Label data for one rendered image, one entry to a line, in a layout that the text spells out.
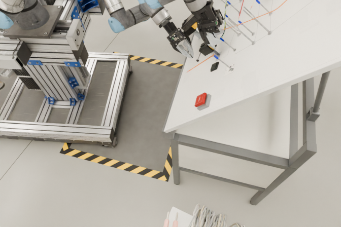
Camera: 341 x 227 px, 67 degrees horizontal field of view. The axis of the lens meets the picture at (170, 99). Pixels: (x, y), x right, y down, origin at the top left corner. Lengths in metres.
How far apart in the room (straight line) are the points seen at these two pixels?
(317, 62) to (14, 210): 2.13
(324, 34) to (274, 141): 0.67
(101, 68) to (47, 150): 0.82
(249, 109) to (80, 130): 1.27
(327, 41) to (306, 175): 1.57
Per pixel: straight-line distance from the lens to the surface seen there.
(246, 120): 1.38
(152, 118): 2.27
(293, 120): 1.46
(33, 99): 2.44
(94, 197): 2.12
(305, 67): 0.80
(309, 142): 1.18
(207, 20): 1.03
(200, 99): 1.03
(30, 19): 1.39
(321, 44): 0.83
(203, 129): 1.32
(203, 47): 1.14
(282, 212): 2.13
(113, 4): 1.25
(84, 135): 2.06
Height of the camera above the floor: 1.97
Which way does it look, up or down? 56 degrees down
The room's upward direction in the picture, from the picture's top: 3 degrees counter-clockwise
